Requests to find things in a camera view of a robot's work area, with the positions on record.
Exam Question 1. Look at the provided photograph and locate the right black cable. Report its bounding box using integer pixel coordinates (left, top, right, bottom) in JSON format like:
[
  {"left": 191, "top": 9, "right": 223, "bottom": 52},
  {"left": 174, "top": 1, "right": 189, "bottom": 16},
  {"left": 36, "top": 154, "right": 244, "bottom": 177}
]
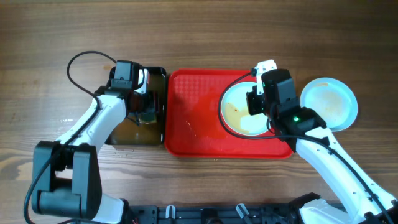
[{"left": 217, "top": 70, "right": 396, "bottom": 224}]

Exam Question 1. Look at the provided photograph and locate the left black cable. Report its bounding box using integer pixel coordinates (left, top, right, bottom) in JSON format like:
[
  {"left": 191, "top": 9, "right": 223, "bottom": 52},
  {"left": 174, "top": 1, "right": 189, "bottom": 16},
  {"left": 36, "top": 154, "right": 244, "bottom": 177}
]
[{"left": 23, "top": 50, "right": 118, "bottom": 224}]

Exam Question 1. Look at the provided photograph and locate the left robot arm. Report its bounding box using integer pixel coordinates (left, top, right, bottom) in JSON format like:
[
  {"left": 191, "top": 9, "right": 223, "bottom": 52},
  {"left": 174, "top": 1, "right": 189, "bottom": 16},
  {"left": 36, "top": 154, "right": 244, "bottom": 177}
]
[{"left": 24, "top": 60, "right": 155, "bottom": 223}]

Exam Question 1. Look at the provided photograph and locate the red plastic tray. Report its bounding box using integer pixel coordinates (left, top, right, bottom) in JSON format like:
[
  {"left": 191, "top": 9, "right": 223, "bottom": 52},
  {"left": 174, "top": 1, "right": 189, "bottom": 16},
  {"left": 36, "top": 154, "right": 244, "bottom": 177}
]
[{"left": 165, "top": 68, "right": 292, "bottom": 159}]

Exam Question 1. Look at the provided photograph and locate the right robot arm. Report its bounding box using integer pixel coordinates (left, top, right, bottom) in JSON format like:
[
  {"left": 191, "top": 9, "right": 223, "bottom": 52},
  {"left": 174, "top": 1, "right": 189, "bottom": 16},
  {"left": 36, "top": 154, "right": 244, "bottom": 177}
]
[{"left": 247, "top": 69, "right": 397, "bottom": 223}]

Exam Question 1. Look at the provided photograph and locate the white plate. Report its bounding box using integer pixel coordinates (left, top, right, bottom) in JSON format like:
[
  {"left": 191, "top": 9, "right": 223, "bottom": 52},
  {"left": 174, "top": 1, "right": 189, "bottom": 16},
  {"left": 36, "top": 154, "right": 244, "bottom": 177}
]
[
  {"left": 300, "top": 78, "right": 358, "bottom": 132},
  {"left": 221, "top": 82, "right": 269, "bottom": 136}
]

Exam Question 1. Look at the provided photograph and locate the white plate front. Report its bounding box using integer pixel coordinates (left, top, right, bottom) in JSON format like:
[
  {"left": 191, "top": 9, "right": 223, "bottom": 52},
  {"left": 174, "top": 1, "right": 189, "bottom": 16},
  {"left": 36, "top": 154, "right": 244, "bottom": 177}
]
[{"left": 300, "top": 78, "right": 358, "bottom": 132}]

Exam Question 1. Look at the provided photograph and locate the green sponge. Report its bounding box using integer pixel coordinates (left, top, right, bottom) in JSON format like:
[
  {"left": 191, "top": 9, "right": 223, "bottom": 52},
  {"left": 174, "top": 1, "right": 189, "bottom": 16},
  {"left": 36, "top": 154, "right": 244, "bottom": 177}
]
[{"left": 139, "top": 113, "right": 157, "bottom": 124}]

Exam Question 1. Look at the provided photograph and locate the black cable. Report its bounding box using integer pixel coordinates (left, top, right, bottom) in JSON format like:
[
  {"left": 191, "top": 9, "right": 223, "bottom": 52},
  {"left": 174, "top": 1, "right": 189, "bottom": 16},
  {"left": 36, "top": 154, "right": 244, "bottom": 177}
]
[
  {"left": 217, "top": 70, "right": 396, "bottom": 224},
  {"left": 23, "top": 50, "right": 118, "bottom": 224}
]

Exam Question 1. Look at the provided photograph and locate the black water tray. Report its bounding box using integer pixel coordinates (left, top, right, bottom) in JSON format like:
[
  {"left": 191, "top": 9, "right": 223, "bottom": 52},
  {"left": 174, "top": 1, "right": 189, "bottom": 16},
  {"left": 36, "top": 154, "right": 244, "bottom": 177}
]
[{"left": 106, "top": 67, "right": 167, "bottom": 146}]

